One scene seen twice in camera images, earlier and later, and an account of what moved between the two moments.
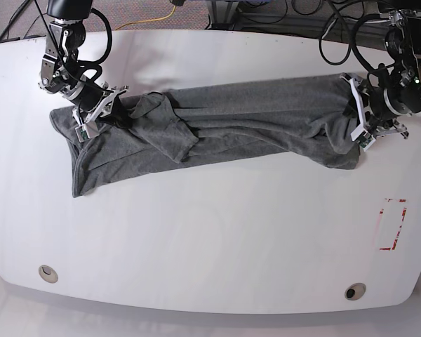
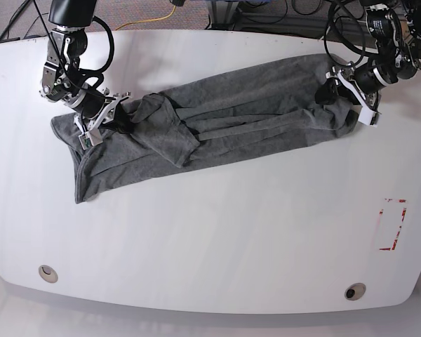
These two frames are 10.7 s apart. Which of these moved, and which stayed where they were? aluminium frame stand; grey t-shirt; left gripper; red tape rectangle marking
Moved: grey t-shirt; left gripper
Stayed: red tape rectangle marking; aluminium frame stand
